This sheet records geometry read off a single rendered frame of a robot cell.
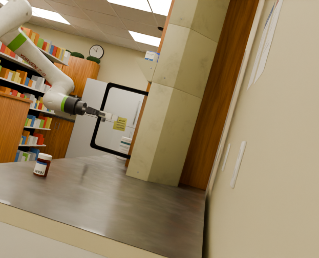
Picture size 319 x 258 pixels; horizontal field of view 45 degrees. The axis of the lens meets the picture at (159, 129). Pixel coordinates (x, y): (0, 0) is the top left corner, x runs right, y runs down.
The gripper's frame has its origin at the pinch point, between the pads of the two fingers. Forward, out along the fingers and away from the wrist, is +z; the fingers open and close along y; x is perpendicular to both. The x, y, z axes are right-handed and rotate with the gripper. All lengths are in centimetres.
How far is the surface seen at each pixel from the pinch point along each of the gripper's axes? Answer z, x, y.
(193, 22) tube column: 29, -55, -14
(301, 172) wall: 60, 1, -164
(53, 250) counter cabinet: 26, 32, -118
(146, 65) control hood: 12.5, -28.5, -14.2
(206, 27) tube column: 35, -56, -7
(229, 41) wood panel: 47, -60, 23
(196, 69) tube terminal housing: 36, -34, -7
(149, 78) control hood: 15.7, -22.9, -14.2
